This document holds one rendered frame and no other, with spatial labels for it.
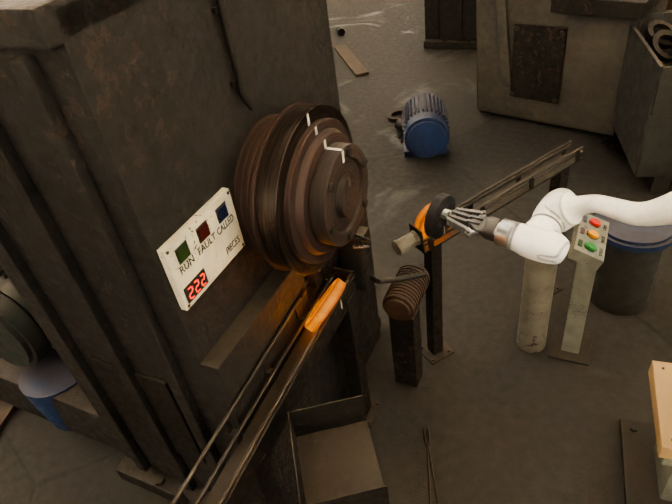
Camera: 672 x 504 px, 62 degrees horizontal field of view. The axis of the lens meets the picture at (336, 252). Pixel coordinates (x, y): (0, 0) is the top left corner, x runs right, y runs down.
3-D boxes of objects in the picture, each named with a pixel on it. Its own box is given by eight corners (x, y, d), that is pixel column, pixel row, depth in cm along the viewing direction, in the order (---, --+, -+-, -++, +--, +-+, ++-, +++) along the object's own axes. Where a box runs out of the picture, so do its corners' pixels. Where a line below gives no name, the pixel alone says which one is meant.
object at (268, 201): (275, 304, 157) (235, 156, 127) (343, 210, 188) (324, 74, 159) (295, 309, 154) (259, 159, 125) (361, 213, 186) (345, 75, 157)
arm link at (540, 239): (508, 259, 175) (524, 233, 182) (557, 277, 168) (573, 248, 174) (510, 235, 168) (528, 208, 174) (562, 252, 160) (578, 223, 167)
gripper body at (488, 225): (491, 247, 177) (464, 238, 181) (502, 233, 182) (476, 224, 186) (494, 228, 172) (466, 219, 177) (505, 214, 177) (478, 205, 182)
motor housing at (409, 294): (388, 386, 238) (378, 294, 205) (406, 348, 253) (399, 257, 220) (418, 394, 233) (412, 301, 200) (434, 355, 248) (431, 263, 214)
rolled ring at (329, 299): (350, 283, 165) (340, 276, 165) (314, 335, 164) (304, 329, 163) (343, 283, 184) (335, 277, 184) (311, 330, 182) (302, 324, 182)
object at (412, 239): (392, 250, 207) (390, 238, 203) (412, 239, 210) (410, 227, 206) (402, 258, 203) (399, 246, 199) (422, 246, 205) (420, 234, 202)
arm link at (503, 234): (519, 239, 180) (502, 234, 183) (523, 217, 174) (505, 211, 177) (508, 256, 174) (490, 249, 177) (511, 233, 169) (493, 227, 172)
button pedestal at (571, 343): (546, 361, 238) (565, 247, 199) (555, 321, 254) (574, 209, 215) (587, 370, 231) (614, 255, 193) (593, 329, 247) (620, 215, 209)
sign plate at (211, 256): (180, 309, 133) (155, 250, 122) (239, 243, 151) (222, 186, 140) (188, 311, 132) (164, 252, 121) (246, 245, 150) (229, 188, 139)
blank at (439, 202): (422, 209, 180) (431, 212, 178) (446, 183, 188) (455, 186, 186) (424, 245, 190) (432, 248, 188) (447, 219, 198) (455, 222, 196)
